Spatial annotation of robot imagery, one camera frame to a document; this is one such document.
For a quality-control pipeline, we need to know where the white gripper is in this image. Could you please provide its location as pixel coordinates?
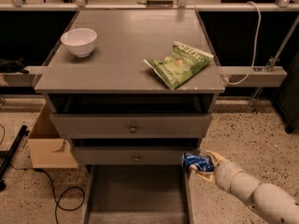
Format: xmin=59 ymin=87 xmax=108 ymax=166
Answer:
xmin=194 ymin=150 xmax=244 ymax=193

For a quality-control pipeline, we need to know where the blue pepsi can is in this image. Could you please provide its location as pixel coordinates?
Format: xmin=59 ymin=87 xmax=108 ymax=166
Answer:
xmin=182 ymin=153 xmax=214 ymax=173

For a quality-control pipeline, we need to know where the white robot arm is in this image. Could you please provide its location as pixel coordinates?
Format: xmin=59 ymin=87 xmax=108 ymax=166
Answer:
xmin=183 ymin=150 xmax=299 ymax=224

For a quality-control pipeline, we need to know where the grey bottom drawer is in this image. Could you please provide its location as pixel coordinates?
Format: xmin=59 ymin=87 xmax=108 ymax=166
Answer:
xmin=80 ymin=165 xmax=194 ymax=224

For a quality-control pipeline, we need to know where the grey drawer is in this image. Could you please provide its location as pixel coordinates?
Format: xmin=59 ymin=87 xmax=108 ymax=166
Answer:
xmin=80 ymin=165 xmax=194 ymax=224
xmin=50 ymin=114 xmax=211 ymax=139
xmin=72 ymin=147 xmax=200 ymax=165

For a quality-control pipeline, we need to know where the grey drawer cabinet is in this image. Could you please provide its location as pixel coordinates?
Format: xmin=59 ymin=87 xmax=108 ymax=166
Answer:
xmin=33 ymin=8 xmax=226 ymax=224

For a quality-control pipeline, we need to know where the grey middle drawer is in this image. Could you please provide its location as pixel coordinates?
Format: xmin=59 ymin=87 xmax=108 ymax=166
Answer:
xmin=72 ymin=147 xmax=200 ymax=165

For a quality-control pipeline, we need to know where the grey top drawer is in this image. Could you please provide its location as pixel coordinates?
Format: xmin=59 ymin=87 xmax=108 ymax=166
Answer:
xmin=50 ymin=114 xmax=211 ymax=139

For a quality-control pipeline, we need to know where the green chip bag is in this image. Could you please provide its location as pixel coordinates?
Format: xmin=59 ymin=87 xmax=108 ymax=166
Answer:
xmin=144 ymin=41 xmax=214 ymax=91

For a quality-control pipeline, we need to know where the brown cardboard box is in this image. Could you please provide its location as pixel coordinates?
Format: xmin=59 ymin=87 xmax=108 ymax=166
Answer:
xmin=27 ymin=105 xmax=78 ymax=169

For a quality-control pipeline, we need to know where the white ceramic bowl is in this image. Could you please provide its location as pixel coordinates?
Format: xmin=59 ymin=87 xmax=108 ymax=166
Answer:
xmin=61 ymin=28 xmax=97 ymax=57

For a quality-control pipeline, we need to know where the black stand leg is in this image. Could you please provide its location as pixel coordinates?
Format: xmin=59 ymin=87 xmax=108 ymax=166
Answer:
xmin=0 ymin=125 xmax=28 ymax=191

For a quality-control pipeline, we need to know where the grey metal rail frame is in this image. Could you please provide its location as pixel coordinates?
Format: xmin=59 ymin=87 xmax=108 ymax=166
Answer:
xmin=0 ymin=0 xmax=299 ymax=89

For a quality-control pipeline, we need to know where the black floor cable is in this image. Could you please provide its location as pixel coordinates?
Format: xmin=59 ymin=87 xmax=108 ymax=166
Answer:
xmin=33 ymin=168 xmax=86 ymax=224

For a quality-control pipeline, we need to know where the white hanging cable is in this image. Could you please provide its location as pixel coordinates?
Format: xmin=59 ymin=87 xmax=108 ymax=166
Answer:
xmin=223 ymin=0 xmax=262 ymax=86

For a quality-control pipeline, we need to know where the black object on rail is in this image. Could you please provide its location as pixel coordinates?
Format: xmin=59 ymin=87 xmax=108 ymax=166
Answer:
xmin=0 ymin=59 xmax=29 ymax=74

